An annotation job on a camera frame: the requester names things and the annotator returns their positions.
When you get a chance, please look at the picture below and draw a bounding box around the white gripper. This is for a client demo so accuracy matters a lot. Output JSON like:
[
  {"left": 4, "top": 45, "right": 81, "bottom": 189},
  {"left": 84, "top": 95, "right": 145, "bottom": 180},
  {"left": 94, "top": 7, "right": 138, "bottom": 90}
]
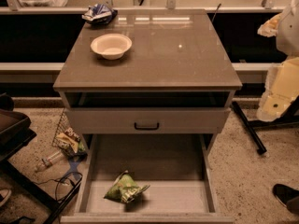
[{"left": 256, "top": 57, "right": 299, "bottom": 122}]

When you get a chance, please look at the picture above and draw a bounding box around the green jalapeno chip bag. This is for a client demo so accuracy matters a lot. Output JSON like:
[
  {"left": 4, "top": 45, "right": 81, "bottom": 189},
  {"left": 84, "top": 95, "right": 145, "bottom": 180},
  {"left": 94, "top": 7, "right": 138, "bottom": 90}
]
[{"left": 104, "top": 171, "right": 150, "bottom": 203}]

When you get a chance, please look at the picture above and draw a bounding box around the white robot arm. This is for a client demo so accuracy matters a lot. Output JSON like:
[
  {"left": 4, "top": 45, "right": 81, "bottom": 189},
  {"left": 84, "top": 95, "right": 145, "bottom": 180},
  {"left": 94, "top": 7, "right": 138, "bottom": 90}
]
[{"left": 257, "top": 0, "right": 299, "bottom": 122}]

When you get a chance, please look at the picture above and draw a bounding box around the grey drawer cabinet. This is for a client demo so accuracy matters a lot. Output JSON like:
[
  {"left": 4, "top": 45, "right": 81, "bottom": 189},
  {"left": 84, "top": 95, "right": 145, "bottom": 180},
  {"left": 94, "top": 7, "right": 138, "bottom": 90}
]
[{"left": 54, "top": 9, "right": 241, "bottom": 148}]

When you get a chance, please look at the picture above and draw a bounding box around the open pulled-out drawer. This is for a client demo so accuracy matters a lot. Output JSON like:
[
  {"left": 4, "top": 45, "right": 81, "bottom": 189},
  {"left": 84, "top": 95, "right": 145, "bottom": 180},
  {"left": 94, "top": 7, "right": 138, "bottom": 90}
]
[{"left": 61, "top": 134, "right": 234, "bottom": 224}]

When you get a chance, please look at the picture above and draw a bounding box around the blue white chip bag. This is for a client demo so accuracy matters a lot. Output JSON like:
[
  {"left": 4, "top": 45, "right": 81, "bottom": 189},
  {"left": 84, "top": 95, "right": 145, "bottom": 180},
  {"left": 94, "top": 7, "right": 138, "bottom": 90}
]
[{"left": 82, "top": 4, "right": 118, "bottom": 24}]

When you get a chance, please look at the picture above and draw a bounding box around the green chip bag on floor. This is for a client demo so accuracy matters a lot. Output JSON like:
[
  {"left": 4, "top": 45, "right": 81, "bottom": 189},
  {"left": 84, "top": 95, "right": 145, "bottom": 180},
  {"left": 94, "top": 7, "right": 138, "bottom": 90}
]
[{"left": 56, "top": 127, "right": 86, "bottom": 157}]

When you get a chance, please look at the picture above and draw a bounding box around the black metal stand leg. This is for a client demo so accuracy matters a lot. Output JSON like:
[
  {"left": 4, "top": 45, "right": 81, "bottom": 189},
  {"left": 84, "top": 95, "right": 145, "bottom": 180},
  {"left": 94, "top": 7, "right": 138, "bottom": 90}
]
[{"left": 232, "top": 98, "right": 299, "bottom": 155}]

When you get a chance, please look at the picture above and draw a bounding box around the black shoe right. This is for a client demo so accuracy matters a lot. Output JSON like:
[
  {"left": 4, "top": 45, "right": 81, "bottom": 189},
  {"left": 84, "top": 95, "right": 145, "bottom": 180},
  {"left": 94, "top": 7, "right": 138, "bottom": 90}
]
[{"left": 272, "top": 184, "right": 299, "bottom": 206}]

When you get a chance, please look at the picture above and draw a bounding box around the white paper bowl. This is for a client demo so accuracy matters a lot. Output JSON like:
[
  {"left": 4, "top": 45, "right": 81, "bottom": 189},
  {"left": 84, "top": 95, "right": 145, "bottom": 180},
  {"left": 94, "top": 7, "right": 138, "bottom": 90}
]
[{"left": 91, "top": 34, "right": 132, "bottom": 60}]

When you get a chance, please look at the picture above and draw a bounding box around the blue tape floor marker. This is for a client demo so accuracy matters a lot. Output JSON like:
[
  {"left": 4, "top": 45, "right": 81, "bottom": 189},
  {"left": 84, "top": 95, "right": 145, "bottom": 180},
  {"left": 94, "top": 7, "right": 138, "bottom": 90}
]
[{"left": 63, "top": 156, "right": 85, "bottom": 181}]

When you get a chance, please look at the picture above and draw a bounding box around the clear plastic bottle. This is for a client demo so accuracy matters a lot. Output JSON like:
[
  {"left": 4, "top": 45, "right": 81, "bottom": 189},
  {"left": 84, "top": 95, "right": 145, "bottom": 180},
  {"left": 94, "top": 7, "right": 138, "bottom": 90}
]
[{"left": 35, "top": 150, "right": 64, "bottom": 173}]

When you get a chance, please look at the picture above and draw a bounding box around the black chair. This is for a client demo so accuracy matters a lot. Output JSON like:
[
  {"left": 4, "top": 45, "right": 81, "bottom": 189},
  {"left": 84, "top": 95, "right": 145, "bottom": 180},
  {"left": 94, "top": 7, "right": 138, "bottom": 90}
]
[{"left": 0, "top": 97, "right": 76, "bottom": 224}]

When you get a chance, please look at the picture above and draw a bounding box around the closed drawer with black handle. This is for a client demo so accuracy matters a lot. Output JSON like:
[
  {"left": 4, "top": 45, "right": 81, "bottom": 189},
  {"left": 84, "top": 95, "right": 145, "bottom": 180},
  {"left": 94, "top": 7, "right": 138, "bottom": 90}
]
[{"left": 65, "top": 108, "right": 230, "bottom": 134}]

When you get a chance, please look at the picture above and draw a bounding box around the wire mesh basket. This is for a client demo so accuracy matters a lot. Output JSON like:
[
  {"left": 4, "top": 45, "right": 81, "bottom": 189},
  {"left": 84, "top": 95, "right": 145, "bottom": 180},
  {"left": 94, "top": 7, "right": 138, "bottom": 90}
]
[{"left": 51, "top": 112, "right": 70, "bottom": 147}]

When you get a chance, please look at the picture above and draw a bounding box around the black cable on floor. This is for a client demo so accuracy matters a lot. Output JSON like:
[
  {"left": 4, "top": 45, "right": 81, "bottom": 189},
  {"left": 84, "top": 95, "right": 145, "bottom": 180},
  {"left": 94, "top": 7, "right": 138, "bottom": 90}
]
[{"left": 32, "top": 171, "right": 84, "bottom": 203}]

